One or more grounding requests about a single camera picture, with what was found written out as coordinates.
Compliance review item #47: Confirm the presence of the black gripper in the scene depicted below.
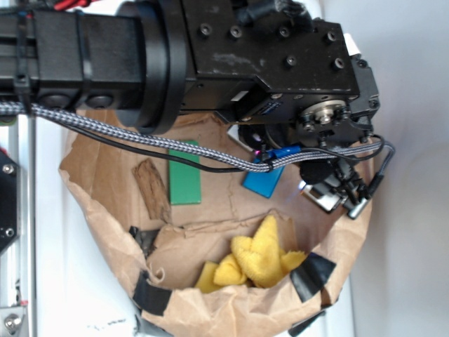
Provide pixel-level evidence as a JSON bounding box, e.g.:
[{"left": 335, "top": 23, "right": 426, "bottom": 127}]
[{"left": 180, "top": 1, "right": 380, "bottom": 156}]

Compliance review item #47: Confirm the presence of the blue block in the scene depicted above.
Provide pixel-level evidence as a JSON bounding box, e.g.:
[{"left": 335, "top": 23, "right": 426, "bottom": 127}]
[{"left": 242, "top": 167, "right": 284, "bottom": 199}]

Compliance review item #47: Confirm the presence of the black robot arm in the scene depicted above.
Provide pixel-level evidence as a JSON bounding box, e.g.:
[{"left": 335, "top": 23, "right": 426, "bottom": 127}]
[{"left": 1, "top": 1, "right": 380, "bottom": 149}]

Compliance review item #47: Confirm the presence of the green block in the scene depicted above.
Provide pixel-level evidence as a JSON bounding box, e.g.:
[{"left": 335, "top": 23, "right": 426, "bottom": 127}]
[{"left": 168, "top": 161, "right": 201, "bottom": 206}]

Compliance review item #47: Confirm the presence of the brown wood piece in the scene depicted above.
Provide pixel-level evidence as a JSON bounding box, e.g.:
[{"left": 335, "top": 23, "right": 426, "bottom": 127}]
[{"left": 132, "top": 158, "right": 172, "bottom": 223}]

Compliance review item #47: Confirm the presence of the yellow cloth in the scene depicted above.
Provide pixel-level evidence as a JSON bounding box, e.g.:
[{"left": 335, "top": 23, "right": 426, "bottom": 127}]
[{"left": 195, "top": 215, "right": 307, "bottom": 293}]

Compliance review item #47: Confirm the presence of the brown paper bag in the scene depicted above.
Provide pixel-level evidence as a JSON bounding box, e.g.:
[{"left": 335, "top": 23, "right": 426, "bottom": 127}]
[{"left": 60, "top": 132, "right": 372, "bottom": 336}]

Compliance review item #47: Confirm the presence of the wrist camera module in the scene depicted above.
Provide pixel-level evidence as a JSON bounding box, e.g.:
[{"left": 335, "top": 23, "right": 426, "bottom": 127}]
[{"left": 300, "top": 159, "right": 383, "bottom": 220}]

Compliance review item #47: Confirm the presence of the red and black wire bundle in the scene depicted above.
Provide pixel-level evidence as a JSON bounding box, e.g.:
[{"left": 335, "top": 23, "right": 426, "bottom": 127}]
[{"left": 52, "top": 0, "right": 102, "bottom": 11}]

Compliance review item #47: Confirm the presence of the aluminium rail with bracket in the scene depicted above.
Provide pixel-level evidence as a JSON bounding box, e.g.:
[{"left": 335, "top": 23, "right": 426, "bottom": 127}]
[{"left": 1, "top": 117, "right": 38, "bottom": 336}]

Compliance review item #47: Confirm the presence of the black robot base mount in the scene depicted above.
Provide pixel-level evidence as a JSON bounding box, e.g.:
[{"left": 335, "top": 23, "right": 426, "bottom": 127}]
[{"left": 1, "top": 148, "right": 20, "bottom": 255}]

